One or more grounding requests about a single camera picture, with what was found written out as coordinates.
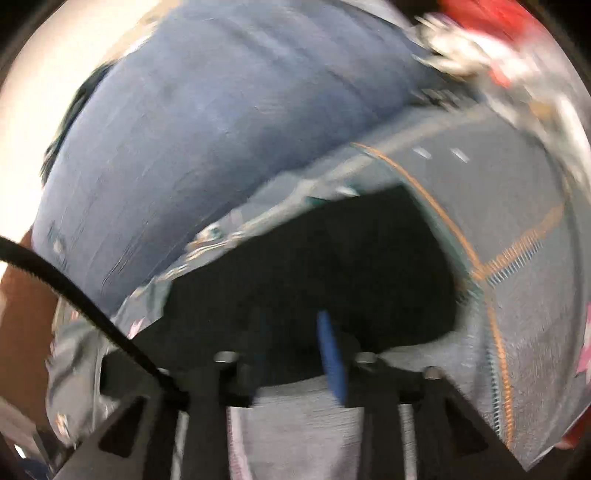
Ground blue plaid pillow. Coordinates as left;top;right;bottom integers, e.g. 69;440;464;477
32;0;467;319

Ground black cable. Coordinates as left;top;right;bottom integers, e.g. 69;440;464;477
0;236;188;404

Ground black pants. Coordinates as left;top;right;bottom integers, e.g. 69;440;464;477
133;185;477;389

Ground white plastic bags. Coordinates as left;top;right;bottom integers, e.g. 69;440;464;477
413;14;591;195

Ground red packets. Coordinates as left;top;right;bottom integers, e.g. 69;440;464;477
436;0;568;88

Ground grey printed blanket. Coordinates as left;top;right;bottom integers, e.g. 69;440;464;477
46;104;591;480

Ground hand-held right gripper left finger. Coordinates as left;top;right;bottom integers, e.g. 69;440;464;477
60;348;274;480

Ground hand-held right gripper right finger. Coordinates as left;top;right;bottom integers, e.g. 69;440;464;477
316;310;528;480

